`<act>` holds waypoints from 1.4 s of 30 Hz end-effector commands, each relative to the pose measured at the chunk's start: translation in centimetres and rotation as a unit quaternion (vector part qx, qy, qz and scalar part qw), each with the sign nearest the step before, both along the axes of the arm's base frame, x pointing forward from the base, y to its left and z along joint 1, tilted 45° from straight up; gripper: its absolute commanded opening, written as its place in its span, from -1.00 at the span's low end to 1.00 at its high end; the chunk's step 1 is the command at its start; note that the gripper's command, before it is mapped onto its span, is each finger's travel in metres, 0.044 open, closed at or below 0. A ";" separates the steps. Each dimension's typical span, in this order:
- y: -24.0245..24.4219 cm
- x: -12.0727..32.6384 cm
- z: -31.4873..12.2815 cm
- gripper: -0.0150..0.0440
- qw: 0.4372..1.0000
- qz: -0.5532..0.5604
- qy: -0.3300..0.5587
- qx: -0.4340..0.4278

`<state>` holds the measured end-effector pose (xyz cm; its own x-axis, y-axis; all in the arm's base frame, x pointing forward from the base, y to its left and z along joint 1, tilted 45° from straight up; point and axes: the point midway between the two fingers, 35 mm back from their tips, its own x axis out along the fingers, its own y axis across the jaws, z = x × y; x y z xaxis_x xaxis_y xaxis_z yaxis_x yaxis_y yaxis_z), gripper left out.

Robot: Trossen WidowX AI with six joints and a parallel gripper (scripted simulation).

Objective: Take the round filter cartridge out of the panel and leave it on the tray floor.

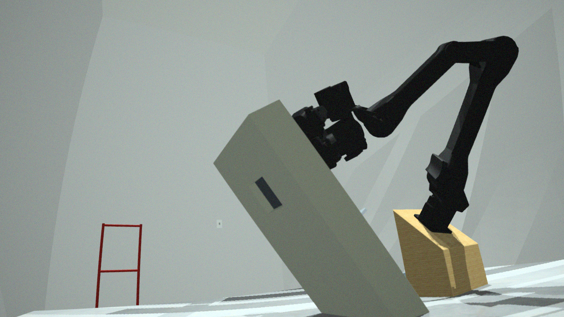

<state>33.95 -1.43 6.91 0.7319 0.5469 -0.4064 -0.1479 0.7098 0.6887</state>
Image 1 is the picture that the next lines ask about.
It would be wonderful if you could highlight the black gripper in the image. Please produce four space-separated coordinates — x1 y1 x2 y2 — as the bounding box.
310 119 363 169

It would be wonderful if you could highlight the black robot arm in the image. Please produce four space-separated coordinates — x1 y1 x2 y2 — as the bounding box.
292 36 519 234

